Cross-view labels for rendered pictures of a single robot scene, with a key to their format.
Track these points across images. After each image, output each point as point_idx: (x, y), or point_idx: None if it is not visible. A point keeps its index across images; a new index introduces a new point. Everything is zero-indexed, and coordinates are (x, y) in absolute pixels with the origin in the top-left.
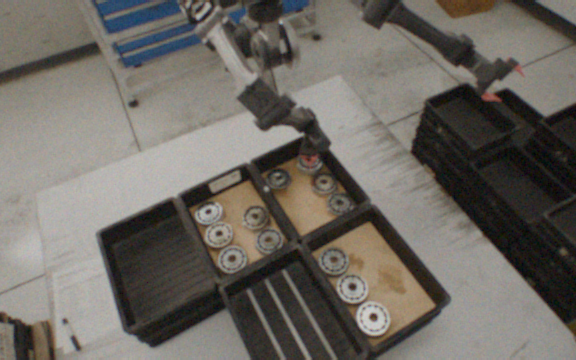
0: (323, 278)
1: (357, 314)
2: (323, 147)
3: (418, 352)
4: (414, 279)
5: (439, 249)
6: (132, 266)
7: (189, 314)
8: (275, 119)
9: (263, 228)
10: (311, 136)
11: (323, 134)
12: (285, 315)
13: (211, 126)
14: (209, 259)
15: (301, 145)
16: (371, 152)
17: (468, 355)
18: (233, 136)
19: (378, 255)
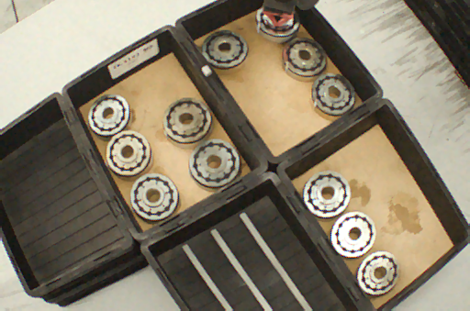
0: (314, 228)
1: (359, 272)
2: (307, 3)
3: (420, 297)
4: (432, 210)
5: (455, 160)
6: (16, 200)
7: (101, 275)
8: None
9: (202, 140)
10: None
11: None
12: (249, 282)
13: None
14: (118, 200)
15: None
16: (364, 8)
17: (469, 289)
18: None
19: (390, 179)
